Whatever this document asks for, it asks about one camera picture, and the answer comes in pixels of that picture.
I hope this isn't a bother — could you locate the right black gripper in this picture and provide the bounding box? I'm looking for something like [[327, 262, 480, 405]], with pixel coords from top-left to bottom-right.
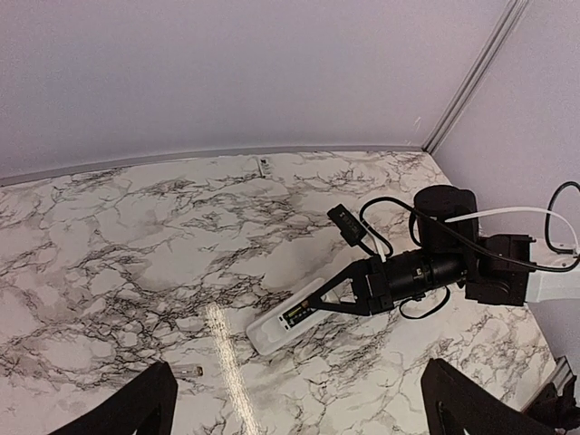
[[307, 257, 394, 316]]

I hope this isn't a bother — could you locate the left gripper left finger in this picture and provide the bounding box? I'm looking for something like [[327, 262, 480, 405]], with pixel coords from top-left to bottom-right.
[[54, 362, 178, 435]]

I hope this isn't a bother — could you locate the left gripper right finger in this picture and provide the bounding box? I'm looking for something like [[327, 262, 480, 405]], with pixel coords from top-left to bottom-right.
[[420, 358, 556, 435]]

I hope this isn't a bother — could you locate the clear handled screwdriver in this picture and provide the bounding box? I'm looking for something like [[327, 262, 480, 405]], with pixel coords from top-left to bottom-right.
[[174, 364, 204, 378]]

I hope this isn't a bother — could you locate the battery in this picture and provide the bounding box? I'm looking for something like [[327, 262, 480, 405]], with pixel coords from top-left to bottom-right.
[[283, 305, 315, 324]]

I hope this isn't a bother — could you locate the white remote control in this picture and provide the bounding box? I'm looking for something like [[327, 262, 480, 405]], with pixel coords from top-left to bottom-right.
[[246, 278, 331, 355]]

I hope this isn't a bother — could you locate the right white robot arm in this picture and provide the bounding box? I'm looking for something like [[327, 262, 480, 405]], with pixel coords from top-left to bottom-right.
[[298, 185, 579, 316]]

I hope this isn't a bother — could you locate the white remote battery cover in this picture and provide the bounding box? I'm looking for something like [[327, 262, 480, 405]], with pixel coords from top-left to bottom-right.
[[256, 156, 272, 179]]

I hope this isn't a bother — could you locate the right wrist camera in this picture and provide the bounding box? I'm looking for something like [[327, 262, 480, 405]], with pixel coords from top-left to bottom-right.
[[327, 204, 367, 247]]

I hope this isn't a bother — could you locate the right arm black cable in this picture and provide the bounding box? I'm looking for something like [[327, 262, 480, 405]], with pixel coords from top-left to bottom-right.
[[360, 180, 580, 322]]

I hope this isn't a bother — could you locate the right aluminium frame post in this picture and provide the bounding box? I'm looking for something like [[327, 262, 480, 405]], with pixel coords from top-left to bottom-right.
[[421, 0, 530, 155]]

